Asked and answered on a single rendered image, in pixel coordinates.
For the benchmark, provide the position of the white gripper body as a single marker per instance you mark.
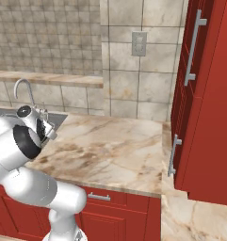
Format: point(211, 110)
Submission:
point(50, 129)

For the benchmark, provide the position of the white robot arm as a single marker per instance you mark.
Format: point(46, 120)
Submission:
point(22, 185)

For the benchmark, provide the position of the grey steel sink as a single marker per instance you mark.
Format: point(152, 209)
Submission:
point(57, 119)

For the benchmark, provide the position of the silver curved tap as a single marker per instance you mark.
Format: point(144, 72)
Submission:
point(30, 93)

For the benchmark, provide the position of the red base cupboard door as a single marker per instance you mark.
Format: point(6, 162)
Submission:
point(14, 219)
point(102, 226)

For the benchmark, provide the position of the red drawer front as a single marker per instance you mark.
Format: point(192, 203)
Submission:
point(130, 200)

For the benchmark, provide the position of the short red cupboard door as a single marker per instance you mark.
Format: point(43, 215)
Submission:
point(182, 125)

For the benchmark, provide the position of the tall red cupboard door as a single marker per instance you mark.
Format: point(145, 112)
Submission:
point(184, 47)

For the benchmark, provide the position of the tall red cupboard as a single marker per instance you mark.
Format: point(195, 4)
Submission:
point(212, 119)

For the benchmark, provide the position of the marble wall ledge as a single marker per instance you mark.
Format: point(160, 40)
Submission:
point(55, 79)

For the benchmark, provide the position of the grey wall socket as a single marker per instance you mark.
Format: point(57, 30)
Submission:
point(139, 43)

